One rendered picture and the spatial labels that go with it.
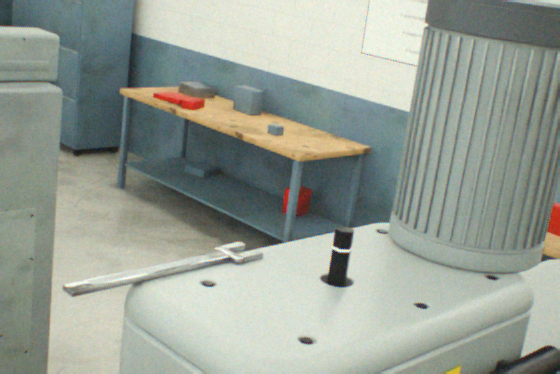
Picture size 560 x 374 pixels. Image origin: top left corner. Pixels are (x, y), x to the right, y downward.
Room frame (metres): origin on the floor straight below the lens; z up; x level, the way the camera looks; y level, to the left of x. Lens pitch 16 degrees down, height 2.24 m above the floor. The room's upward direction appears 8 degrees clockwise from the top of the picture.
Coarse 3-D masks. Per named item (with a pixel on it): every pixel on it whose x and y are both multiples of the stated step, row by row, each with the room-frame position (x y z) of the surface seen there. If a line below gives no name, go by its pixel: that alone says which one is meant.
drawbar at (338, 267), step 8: (336, 232) 0.86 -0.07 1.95; (344, 232) 0.85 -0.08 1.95; (352, 232) 0.86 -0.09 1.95; (336, 240) 0.86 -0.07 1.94; (344, 240) 0.85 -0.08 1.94; (352, 240) 0.86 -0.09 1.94; (344, 248) 0.85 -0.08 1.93; (336, 256) 0.85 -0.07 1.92; (344, 256) 0.85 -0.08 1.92; (336, 264) 0.85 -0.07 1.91; (344, 264) 0.85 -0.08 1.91; (328, 272) 0.86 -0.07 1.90; (336, 272) 0.85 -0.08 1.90; (344, 272) 0.85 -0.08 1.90; (328, 280) 0.86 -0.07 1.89; (336, 280) 0.85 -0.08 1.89; (344, 280) 0.86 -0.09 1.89
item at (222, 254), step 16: (208, 256) 0.86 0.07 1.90; (224, 256) 0.87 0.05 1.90; (240, 256) 0.88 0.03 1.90; (256, 256) 0.89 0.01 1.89; (128, 272) 0.79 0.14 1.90; (144, 272) 0.80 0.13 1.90; (160, 272) 0.80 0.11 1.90; (176, 272) 0.82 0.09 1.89; (64, 288) 0.74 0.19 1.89; (80, 288) 0.74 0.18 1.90; (96, 288) 0.75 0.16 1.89
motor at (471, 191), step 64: (448, 0) 0.99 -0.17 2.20; (512, 0) 1.01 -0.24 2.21; (448, 64) 0.98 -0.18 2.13; (512, 64) 0.95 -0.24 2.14; (448, 128) 0.97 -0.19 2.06; (512, 128) 0.95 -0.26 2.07; (448, 192) 0.96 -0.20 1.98; (512, 192) 0.95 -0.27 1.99; (448, 256) 0.95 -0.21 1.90; (512, 256) 0.95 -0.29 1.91
